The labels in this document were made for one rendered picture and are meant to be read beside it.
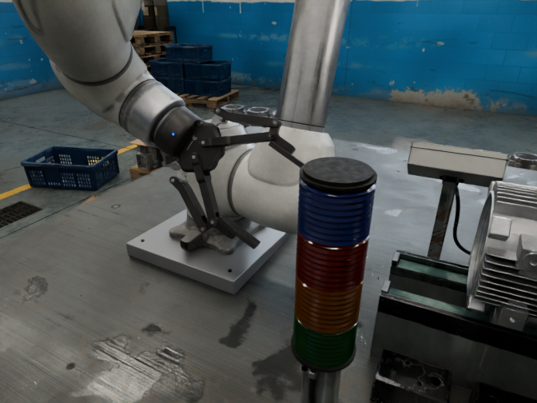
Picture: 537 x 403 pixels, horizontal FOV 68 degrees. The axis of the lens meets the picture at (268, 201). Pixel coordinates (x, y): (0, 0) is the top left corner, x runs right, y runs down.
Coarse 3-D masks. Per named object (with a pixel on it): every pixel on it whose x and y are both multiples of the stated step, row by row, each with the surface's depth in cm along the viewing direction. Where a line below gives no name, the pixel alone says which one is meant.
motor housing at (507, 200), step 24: (504, 192) 53; (528, 192) 53; (480, 216) 64; (504, 216) 51; (528, 216) 50; (480, 240) 65; (480, 264) 52; (504, 264) 49; (480, 288) 52; (504, 288) 50; (528, 288) 49
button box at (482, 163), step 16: (416, 144) 79; (432, 144) 78; (416, 160) 78; (432, 160) 77; (448, 160) 76; (464, 160) 75; (480, 160) 74; (496, 160) 73; (432, 176) 81; (464, 176) 76; (480, 176) 73; (496, 176) 72
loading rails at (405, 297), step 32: (416, 256) 71; (384, 288) 62; (416, 288) 69; (448, 288) 67; (384, 320) 63; (416, 320) 60; (448, 320) 58; (480, 320) 56; (416, 352) 63; (448, 352) 60; (480, 352) 58; (512, 352) 55; (512, 384) 57
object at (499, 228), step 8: (488, 192) 60; (496, 216) 50; (496, 224) 50; (504, 224) 49; (488, 232) 51; (496, 232) 49; (504, 232) 49; (504, 240) 50; (472, 296) 55; (472, 304) 55; (480, 304) 55; (480, 312) 55
